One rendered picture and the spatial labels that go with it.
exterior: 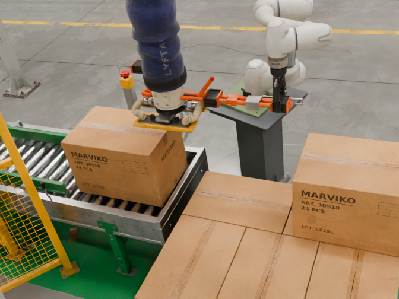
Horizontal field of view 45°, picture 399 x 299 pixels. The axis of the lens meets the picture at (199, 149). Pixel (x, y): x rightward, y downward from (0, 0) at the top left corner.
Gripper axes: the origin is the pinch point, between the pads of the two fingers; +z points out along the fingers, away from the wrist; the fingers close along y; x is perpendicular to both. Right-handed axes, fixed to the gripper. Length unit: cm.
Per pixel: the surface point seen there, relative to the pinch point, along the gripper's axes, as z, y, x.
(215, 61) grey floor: 124, -256, -143
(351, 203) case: 39, 21, 38
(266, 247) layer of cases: 70, 32, -1
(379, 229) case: 53, 21, 52
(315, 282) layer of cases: 70, 47, 27
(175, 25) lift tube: -39, 1, -48
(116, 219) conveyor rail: 69, 34, -92
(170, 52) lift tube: -28, 7, -50
